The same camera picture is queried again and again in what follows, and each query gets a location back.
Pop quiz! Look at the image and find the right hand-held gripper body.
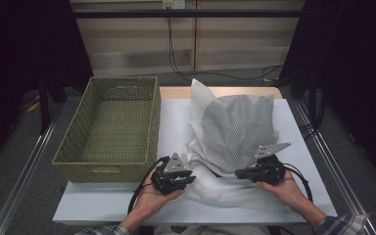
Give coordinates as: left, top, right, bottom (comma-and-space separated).
250, 142, 292, 186

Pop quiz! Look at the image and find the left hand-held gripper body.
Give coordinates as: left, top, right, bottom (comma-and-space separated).
150, 152, 191, 196

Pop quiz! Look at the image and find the dark garment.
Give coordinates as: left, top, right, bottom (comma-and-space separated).
200, 95, 277, 179

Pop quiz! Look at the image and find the green woven basket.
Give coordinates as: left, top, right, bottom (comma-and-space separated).
51, 75, 162, 184

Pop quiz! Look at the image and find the person's right hand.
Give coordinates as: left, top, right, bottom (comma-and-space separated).
257, 170, 305, 215

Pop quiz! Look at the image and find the white table mat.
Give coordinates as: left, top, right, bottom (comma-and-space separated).
52, 97, 338, 226

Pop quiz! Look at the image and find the dark curtain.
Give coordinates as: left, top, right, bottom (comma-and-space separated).
0, 0, 94, 175
278, 0, 376, 189

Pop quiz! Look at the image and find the black metal stand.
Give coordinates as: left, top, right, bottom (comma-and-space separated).
37, 74, 52, 135

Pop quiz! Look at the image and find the black horizontal bar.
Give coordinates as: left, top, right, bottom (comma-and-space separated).
72, 9, 305, 19

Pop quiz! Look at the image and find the right hand-held gripper black cable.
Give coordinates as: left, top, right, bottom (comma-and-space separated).
282, 162, 314, 204

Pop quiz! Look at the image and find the metal floor rail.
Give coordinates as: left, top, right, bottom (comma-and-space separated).
0, 116, 63, 235
295, 101, 376, 235

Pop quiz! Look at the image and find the black hanging wall cable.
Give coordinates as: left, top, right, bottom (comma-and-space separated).
166, 16, 284, 87

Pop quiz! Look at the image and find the white wall socket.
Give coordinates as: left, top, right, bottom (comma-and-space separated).
162, 0, 186, 10

